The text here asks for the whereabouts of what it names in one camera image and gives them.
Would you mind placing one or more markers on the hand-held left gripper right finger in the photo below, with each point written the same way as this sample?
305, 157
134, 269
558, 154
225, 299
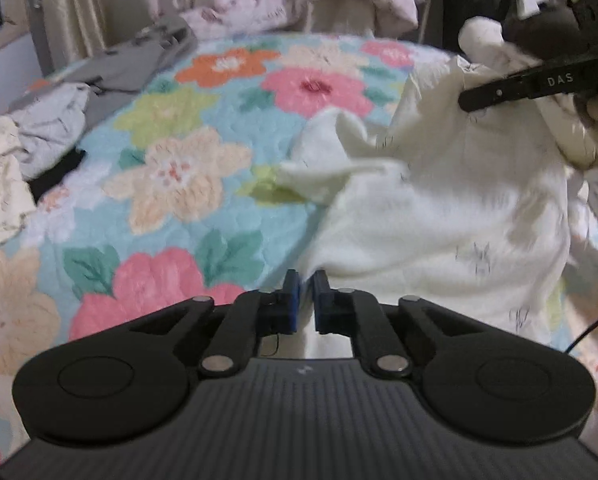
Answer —
321, 305

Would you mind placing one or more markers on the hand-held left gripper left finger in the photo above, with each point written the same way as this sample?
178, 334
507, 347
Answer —
291, 305

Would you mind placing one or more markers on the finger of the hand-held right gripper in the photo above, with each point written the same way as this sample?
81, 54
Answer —
499, 92

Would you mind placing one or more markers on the black hanging garment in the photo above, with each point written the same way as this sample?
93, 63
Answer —
474, 0

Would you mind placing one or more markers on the light grey garment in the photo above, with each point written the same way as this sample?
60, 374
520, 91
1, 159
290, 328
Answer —
49, 120

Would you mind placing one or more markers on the mid grey garment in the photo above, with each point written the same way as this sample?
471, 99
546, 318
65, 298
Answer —
129, 60

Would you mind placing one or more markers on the floral quilt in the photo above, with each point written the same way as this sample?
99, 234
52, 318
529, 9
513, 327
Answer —
144, 200

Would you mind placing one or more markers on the beige curtain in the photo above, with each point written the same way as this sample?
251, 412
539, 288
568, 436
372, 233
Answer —
79, 5

